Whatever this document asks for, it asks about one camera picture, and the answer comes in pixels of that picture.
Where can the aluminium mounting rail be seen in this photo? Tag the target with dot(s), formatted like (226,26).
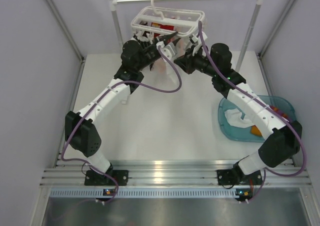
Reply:
(144,173)

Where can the white plastic clip hanger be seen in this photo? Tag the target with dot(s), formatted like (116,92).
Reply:
(184,21)

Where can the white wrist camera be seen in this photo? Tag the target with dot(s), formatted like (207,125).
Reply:
(167,52)
(194,41)

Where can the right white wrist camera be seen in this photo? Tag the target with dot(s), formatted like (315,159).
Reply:
(194,41)

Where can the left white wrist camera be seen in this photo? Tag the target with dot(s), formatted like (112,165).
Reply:
(167,52)

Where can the red sock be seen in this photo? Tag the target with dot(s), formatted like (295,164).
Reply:
(165,27)

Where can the orange purple sock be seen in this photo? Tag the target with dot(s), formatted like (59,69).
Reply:
(255,131)

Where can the white sock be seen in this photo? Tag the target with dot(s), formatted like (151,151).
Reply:
(236,118)
(172,70)

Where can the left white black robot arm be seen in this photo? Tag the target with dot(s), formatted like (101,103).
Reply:
(81,133)

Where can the perforated cable duct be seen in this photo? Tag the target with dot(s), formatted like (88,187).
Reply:
(151,193)

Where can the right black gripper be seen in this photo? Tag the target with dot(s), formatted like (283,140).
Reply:
(186,61)

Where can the teal plastic basket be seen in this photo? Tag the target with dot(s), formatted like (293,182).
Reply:
(243,134)

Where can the pink sock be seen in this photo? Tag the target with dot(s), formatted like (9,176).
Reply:
(160,66)

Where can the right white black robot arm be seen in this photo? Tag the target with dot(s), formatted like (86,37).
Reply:
(282,138)

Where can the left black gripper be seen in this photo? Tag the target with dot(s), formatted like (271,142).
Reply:
(163,38)

